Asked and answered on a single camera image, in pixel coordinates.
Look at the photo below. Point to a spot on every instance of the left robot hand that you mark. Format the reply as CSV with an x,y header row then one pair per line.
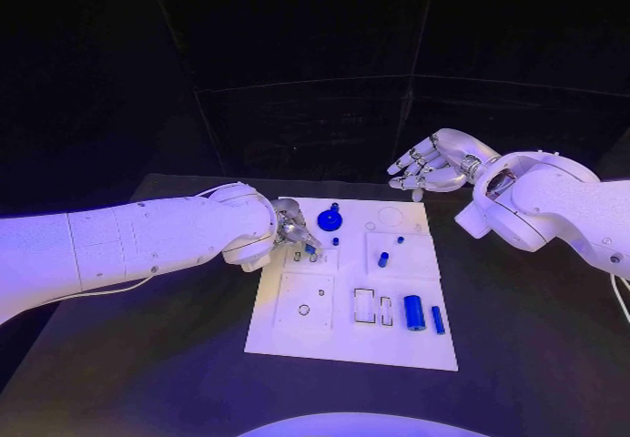
x,y
290,222

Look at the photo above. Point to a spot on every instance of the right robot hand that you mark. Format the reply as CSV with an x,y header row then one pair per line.
x,y
448,160

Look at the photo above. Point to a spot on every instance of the blue plug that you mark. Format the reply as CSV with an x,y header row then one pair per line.
x,y
311,250

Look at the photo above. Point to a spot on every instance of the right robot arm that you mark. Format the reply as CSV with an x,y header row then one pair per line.
x,y
566,211

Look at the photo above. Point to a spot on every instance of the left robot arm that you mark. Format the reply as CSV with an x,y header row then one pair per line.
x,y
123,245

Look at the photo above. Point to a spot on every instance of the white task board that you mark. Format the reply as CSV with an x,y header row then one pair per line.
x,y
354,341

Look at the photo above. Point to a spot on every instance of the blue gear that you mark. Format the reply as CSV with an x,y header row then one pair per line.
x,y
329,222

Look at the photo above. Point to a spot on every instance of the blue long peg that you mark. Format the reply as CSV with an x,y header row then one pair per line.
x,y
383,261

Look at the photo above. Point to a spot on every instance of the large blue cylinder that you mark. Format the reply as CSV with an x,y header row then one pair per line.
x,y
414,314

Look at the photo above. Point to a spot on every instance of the slim long blue cylinder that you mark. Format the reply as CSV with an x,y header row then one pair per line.
x,y
437,321

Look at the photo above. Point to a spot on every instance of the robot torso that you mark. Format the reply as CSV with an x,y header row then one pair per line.
x,y
364,426

